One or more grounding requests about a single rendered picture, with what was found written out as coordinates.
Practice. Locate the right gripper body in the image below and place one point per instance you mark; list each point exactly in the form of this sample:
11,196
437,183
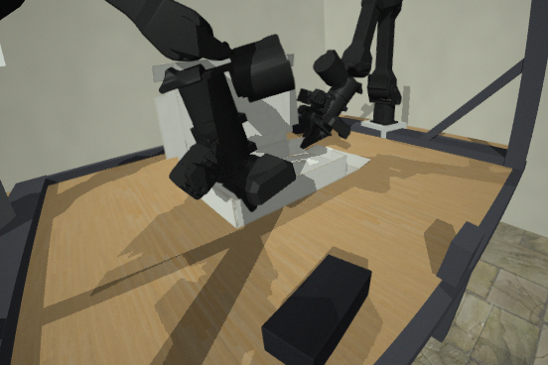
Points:
337,105

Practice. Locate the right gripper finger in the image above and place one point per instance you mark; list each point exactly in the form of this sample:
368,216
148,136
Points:
316,133
308,126

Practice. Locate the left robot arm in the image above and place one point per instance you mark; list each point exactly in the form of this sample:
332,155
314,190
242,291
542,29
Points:
258,70

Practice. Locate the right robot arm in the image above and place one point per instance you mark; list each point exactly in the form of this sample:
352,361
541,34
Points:
356,62

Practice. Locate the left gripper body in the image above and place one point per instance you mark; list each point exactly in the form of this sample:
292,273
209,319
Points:
256,182

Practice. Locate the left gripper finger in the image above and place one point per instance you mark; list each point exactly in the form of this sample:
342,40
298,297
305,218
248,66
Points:
229,185
224,179

